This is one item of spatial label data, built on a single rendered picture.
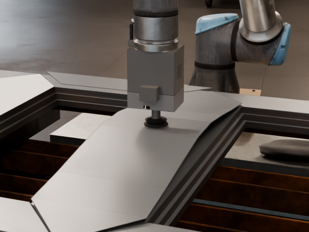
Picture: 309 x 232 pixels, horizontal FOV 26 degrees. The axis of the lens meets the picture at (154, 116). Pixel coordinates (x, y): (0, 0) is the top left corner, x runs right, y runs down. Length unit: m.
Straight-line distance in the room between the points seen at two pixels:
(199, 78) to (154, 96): 0.77
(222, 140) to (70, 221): 0.43
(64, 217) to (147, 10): 0.37
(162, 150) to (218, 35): 0.81
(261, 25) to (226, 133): 0.51
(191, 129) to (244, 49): 0.70
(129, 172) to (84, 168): 0.07
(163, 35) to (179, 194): 0.26
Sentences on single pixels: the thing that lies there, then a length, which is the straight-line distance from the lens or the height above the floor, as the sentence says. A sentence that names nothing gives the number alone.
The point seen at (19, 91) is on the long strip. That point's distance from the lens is 1.55.
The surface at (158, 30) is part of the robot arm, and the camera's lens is 1.10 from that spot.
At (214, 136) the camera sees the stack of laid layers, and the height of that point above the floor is 0.86.
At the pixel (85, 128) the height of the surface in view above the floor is 0.68.
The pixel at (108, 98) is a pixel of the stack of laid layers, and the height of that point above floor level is 0.84.
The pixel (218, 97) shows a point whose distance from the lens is 1.46.
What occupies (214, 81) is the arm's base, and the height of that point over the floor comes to 0.79.
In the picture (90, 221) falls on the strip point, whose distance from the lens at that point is 0.92.
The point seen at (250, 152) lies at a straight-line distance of 1.66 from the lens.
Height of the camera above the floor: 1.28
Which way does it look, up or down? 18 degrees down
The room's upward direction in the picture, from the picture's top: straight up
